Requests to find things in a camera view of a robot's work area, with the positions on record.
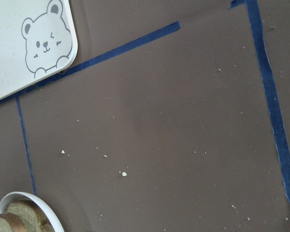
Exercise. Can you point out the white bear tray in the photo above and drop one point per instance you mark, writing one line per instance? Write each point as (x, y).
(37, 40)

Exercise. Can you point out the bread slice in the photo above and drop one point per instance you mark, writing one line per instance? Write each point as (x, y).
(11, 223)
(31, 215)

